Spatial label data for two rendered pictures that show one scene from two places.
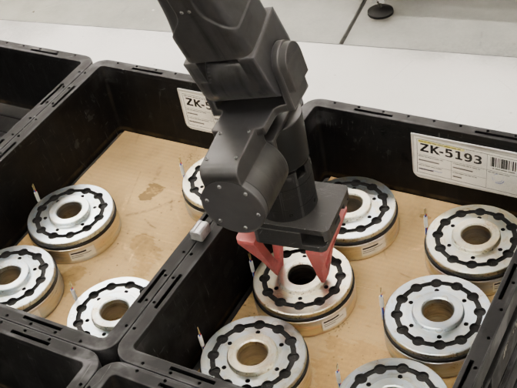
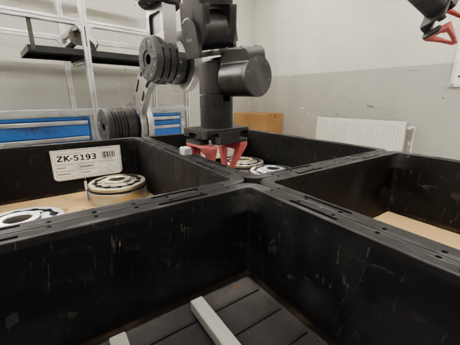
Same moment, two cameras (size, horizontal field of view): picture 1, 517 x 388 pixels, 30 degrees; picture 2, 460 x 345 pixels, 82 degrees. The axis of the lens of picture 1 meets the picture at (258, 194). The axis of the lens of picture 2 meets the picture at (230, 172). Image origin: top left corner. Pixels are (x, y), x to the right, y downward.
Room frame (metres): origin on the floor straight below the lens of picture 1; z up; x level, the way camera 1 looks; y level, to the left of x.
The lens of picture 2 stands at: (0.50, 0.42, 1.01)
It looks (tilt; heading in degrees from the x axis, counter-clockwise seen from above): 16 degrees down; 289
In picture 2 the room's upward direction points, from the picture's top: straight up
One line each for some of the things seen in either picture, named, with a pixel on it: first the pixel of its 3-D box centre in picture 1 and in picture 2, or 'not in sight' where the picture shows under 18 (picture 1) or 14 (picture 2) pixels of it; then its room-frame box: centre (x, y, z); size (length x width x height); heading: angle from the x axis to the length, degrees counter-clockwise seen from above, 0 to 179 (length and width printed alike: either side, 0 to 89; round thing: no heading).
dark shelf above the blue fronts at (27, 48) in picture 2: not in sight; (111, 59); (2.26, -1.54, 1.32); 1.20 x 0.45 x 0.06; 61
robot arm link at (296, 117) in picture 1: (271, 138); (218, 79); (0.68, -0.02, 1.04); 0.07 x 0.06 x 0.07; 151
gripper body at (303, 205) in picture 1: (284, 186); (216, 116); (0.68, -0.02, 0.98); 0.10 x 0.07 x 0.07; 61
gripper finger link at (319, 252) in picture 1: (305, 242); (222, 155); (0.68, -0.04, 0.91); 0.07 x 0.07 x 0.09; 61
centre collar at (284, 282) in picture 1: (301, 275); not in sight; (0.68, -0.03, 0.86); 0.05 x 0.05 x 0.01
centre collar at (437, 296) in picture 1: (438, 311); (273, 169); (0.60, -0.14, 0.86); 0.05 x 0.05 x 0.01
